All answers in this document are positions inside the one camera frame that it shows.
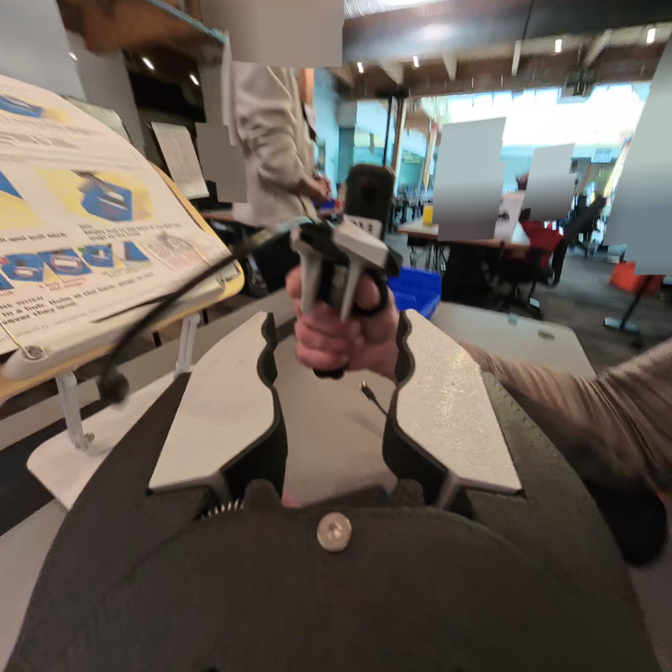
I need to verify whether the blue usb cable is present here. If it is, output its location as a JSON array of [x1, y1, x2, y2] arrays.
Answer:
[[97, 221, 316, 405]]

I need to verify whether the blue plastic bin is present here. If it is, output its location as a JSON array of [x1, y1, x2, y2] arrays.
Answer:
[[387, 266, 444, 321]]

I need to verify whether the orange plastic bin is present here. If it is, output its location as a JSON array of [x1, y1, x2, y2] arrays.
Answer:
[[609, 261, 667, 297]]

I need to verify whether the person's right hand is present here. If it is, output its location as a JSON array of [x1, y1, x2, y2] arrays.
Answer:
[[285, 265, 403, 381]]

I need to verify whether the printed instruction sheet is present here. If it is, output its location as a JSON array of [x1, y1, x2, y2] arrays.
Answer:
[[0, 74, 232, 363]]

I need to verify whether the person's right forearm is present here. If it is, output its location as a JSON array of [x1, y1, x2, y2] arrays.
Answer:
[[462, 338, 672, 499]]

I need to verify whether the red office chair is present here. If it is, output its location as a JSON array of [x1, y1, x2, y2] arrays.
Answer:
[[494, 221, 568, 316]]

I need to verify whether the orange usb cable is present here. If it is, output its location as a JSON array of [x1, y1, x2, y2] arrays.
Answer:
[[359, 383, 389, 415]]

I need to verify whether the white stand base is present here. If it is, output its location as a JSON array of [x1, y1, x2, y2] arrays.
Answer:
[[27, 313, 202, 512]]

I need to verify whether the wooden work table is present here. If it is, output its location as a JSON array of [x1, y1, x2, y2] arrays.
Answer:
[[397, 216, 531, 305]]

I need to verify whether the white easel board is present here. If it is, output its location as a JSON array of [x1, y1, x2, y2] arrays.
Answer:
[[150, 122, 211, 202]]

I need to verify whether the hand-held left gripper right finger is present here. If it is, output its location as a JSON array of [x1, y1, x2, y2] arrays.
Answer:
[[383, 308, 524, 512]]

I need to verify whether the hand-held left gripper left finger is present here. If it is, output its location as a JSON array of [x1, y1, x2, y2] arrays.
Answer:
[[148, 311, 288, 507]]

